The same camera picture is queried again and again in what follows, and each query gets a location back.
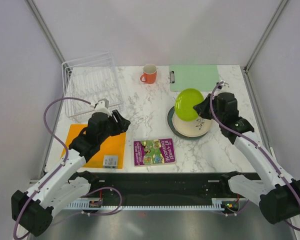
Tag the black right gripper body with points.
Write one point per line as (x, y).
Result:
(220, 115)

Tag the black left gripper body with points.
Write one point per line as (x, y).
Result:
(111, 127)

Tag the small green plate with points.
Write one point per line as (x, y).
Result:
(185, 102)

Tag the green rimmed grey plate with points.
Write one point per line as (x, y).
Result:
(192, 129)

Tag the large teal plate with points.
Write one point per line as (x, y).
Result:
(194, 129)

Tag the dark blue plate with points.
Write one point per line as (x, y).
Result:
(170, 121)

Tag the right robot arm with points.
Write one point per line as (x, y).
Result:
(278, 194)

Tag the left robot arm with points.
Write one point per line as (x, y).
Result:
(35, 208)

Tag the orange cutting board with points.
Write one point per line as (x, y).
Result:
(112, 146)

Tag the green clipboard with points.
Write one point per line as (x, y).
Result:
(200, 77)

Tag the small grey box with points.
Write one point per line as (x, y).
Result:
(110, 161)

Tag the purple treehouse book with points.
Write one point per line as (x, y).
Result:
(154, 152)

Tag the orange mug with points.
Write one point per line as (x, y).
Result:
(149, 75)

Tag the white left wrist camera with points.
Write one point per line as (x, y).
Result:
(102, 106)

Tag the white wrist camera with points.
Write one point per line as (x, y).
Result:
(102, 106)
(222, 85)

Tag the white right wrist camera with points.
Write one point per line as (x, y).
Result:
(222, 85)

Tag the right aluminium frame post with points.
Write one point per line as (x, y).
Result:
(266, 34)

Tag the aluminium frame post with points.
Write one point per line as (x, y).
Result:
(266, 34)
(44, 28)

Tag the white wire dish rack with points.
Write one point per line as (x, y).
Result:
(93, 78)

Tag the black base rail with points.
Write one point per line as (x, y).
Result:
(156, 187)

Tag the white slotted cable duct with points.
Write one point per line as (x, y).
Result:
(212, 204)

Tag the left aluminium frame post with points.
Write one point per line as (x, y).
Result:
(44, 28)

